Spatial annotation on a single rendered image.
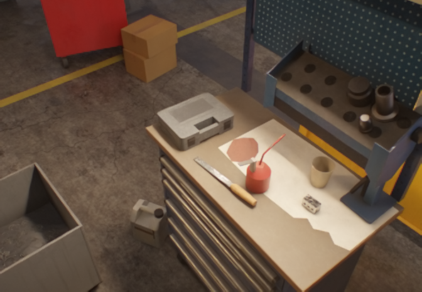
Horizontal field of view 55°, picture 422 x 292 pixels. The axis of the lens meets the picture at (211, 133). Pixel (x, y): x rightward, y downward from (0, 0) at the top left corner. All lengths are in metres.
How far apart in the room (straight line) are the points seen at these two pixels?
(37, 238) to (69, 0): 2.15
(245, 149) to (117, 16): 2.54
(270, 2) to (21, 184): 1.54
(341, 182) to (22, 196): 1.62
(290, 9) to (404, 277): 1.64
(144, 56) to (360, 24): 2.49
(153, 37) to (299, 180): 2.30
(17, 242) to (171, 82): 1.98
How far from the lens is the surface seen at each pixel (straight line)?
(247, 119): 1.74
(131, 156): 2.97
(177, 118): 1.63
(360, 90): 1.28
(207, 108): 1.68
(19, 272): 1.95
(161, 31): 3.58
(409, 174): 1.46
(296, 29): 1.55
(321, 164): 1.51
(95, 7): 3.80
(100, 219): 2.64
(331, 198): 1.49
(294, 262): 1.31
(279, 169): 1.54
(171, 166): 1.66
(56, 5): 3.76
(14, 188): 2.32
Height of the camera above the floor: 2.05
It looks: 42 degrees down
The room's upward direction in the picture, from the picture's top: straight up
